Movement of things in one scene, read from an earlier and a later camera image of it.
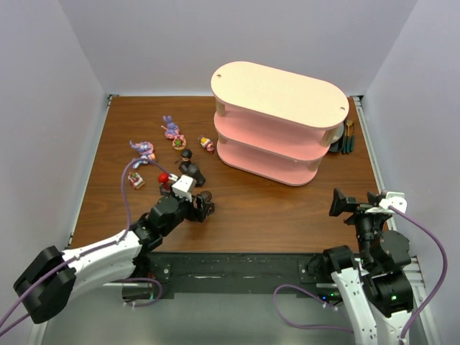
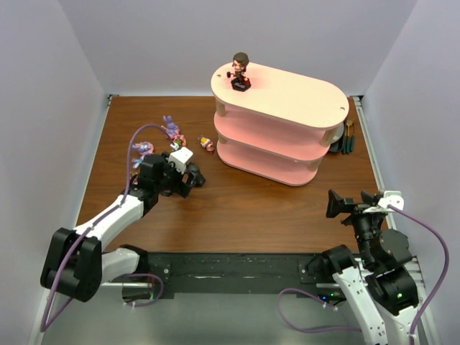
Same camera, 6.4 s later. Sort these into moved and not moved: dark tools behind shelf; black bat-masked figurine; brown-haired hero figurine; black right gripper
Moved: brown-haired hero figurine
Not moved: black right gripper; black bat-masked figurine; dark tools behind shelf
